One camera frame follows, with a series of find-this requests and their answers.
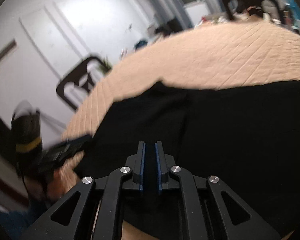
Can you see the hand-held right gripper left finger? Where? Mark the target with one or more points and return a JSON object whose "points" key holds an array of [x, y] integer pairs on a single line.
{"points": [[143, 170]]}

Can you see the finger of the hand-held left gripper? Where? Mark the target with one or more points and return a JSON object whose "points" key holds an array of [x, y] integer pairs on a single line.
{"points": [[72, 146]]}

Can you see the dark teal bag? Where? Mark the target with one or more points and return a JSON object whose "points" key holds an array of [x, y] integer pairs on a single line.
{"points": [[141, 44]]}

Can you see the grey blue striped curtain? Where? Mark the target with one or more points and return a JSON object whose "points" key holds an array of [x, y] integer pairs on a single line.
{"points": [[167, 5]]}

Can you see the black pants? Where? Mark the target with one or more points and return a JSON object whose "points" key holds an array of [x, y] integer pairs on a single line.
{"points": [[227, 142]]}

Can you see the wall vent grille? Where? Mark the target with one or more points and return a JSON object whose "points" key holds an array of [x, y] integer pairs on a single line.
{"points": [[4, 53]]}

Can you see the black luggage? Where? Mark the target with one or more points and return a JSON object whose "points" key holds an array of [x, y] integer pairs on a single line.
{"points": [[171, 26]]}

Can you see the person's left hand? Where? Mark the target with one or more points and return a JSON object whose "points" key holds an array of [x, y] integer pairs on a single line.
{"points": [[58, 185]]}

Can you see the green potted plant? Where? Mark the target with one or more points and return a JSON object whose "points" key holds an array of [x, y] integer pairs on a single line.
{"points": [[106, 66]]}

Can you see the peach quilted blanket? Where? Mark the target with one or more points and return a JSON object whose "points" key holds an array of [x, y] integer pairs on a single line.
{"points": [[202, 55]]}

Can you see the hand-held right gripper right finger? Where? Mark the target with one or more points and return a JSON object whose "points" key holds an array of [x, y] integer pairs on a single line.
{"points": [[157, 170]]}

